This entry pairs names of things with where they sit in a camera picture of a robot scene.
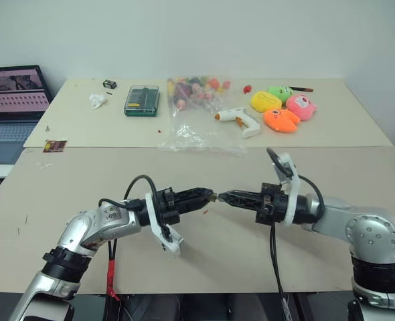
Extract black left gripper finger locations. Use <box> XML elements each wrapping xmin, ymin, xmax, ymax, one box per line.
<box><xmin>177</xmin><ymin>197</ymin><xmax>214</xmax><ymax>214</ymax></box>
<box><xmin>176</xmin><ymin>187</ymin><xmax>216</xmax><ymax>203</ymax></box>

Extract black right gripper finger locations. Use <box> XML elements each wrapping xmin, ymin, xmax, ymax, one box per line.
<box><xmin>220</xmin><ymin>197</ymin><xmax>263</xmax><ymax>211</ymax></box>
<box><xmin>219</xmin><ymin>189</ymin><xmax>264</xmax><ymax>202</ymax></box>

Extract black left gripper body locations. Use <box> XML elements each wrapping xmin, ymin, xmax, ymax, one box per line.
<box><xmin>154</xmin><ymin>187</ymin><xmax>182</xmax><ymax>225</ymax></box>

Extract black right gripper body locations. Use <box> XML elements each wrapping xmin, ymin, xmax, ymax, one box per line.
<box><xmin>254</xmin><ymin>182</ymin><xmax>287</xmax><ymax>226</ymax></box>

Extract green screwdriver set case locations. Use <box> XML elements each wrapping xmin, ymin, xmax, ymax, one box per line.
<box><xmin>123</xmin><ymin>84</ymin><xmax>161</xmax><ymax>118</ymax></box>

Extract clear plastic bag of toys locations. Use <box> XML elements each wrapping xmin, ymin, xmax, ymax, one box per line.
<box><xmin>156</xmin><ymin>76</ymin><xmax>249</xmax><ymax>158</ymax></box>

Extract white glue gun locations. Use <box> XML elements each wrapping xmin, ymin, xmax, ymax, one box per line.
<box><xmin>214</xmin><ymin>106</ymin><xmax>263</xmax><ymax>140</ymax></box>

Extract orange plush toy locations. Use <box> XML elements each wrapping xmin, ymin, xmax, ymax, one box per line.
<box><xmin>262</xmin><ymin>107</ymin><xmax>302</xmax><ymax>134</ymax></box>

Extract yellow plush toy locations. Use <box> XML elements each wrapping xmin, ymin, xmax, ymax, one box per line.
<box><xmin>250</xmin><ymin>90</ymin><xmax>283</xmax><ymax>113</ymax></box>

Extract pink plush toy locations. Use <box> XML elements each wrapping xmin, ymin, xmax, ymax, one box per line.
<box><xmin>285</xmin><ymin>94</ymin><xmax>319</xmax><ymax>122</ymax></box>

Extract green plush toy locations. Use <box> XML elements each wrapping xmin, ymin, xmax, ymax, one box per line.
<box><xmin>267</xmin><ymin>84</ymin><xmax>294</xmax><ymax>103</ymax></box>

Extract crumpled white tissue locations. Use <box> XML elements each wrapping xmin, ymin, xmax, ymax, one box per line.
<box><xmin>88</xmin><ymin>93</ymin><xmax>109</xmax><ymax>110</ymax></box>

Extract red gold foil packet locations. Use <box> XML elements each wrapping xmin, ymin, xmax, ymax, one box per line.
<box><xmin>43</xmin><ymin>139</ymin><xmax>68</xmax><ymax>153</ymax></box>

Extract open grey laptop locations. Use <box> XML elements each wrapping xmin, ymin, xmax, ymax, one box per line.
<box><xmin>0</xmin><ymin>64</ymin><xmax>54</xmax><ymax>165</ymax></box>

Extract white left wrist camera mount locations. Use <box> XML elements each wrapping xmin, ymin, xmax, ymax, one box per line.
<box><xmin>145</xmin><ymin>192</ymin><xmax>185</xmax><ymax>257</ymax></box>

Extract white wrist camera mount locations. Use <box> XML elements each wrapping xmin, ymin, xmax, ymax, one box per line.
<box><xmin>272</xmin><ymin>152</ymin><xmax>301</xmax><ymax>226</ymax></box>
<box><xmin>145</xmin><ymin>192</ymin><xmax>185</xmax><ymax>257</ymax></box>

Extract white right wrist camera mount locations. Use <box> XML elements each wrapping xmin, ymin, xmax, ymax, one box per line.
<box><xmin>272</xmin><ymin>152</ymin><xmax>301</xmax><ymax>226</ymax></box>

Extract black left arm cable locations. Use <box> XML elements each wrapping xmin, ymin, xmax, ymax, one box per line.
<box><xmin>98</xmin><ymin>175</ymin><xmax>159</xmax><ymax>210</ymax></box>

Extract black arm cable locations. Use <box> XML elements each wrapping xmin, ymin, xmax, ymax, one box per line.
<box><xmin>266</xmin><ymin>146</ymin><xmax>326</xmax><ymax>217</ymax></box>
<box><xmin>98</xmin><ymin>175</ymin><xmax>159</xmax><ymax>210</ymax></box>

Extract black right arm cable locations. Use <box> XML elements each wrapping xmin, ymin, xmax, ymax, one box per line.
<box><xmin>266</xmin><ymin>146</ymin><xmax>326</xmax><ymax>217</ymax></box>

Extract black hanging cable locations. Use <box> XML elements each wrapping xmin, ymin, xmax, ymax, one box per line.
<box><xmin>268</xmin><ymin>223</ymin><xmax>291</xmax><ymax>321</ymax></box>

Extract red taped cable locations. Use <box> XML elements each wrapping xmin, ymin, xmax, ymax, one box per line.
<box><xmin>105</xmin><ymin>237</ymin><xmax>121</xmax><ymax>302</ymax></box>

